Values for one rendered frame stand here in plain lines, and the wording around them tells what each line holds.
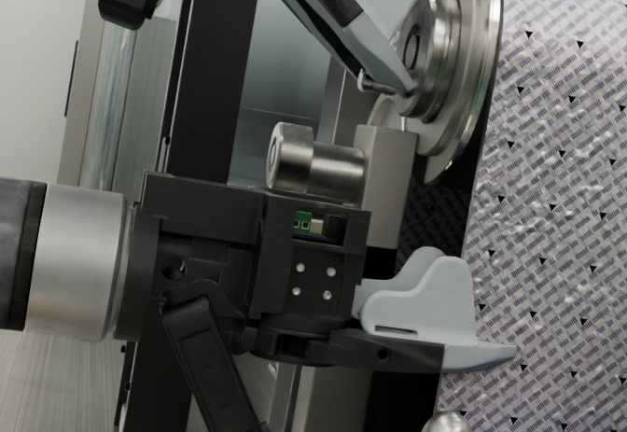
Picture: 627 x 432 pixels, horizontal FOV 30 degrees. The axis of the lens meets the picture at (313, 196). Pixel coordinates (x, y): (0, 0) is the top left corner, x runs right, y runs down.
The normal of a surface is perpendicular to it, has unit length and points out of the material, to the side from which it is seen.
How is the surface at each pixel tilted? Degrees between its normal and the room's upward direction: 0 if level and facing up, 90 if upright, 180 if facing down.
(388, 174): 90
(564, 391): 90
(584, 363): 90
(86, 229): 61
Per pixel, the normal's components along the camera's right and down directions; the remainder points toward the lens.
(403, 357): 0.53, 0.13
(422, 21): -0.97, -0.15
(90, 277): 0.17, 0.12
